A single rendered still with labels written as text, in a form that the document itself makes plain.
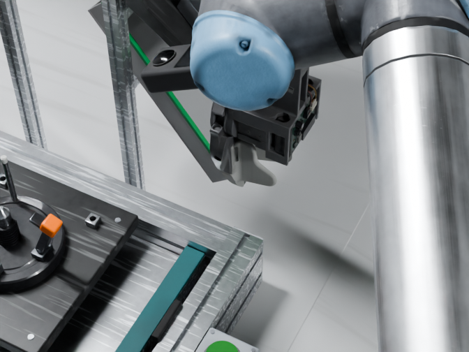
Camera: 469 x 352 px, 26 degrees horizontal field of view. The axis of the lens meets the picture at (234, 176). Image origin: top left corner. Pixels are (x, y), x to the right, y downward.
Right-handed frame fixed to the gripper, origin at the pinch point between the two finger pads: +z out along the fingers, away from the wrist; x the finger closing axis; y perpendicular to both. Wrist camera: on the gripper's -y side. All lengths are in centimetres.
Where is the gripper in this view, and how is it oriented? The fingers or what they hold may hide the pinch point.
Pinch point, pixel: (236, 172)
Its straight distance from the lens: 105.5
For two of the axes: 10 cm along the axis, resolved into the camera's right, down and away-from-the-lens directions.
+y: 8.9, 3.6, -2.9
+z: 0.0, 6.4, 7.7
